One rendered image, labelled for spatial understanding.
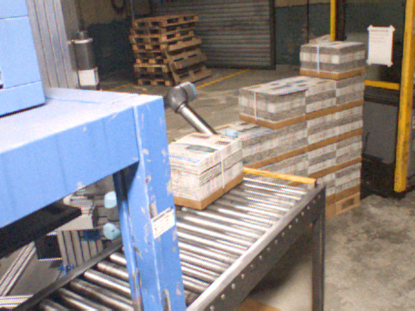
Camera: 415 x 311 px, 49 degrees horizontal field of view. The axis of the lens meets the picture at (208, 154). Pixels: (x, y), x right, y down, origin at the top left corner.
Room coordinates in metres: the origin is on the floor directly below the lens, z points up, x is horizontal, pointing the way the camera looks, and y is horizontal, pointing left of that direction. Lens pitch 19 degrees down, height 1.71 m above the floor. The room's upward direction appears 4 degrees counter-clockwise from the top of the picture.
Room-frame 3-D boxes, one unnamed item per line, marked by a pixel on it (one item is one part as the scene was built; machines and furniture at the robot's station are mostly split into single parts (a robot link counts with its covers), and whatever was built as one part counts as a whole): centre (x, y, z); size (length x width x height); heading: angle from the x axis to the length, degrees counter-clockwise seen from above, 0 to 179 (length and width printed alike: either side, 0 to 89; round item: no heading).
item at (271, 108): (3.10, -0.46, 0.95); 0.38 x 0.29 x 0.23; 33
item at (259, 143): (3.03, -0.36, 0.42); 1.17 x 0.39 x 0.83; 122
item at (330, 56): (3.42, -0.97, 0.65); 0.39 x 0.30 x 1.29; 32
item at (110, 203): (1.75, 0.39, 0.90); 0.11 x 0.08 x 0.11; 120
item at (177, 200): (1.98, 0.12, 0.83); 0.29 x 0.16 x 0.04; 54
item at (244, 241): (1.68, 0.03, 0.77); 0.47 x 0.05 x 0.05; 54
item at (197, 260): (1.52, 0.14, 0.77); 0.47 x 0.05 x 0.05; 54
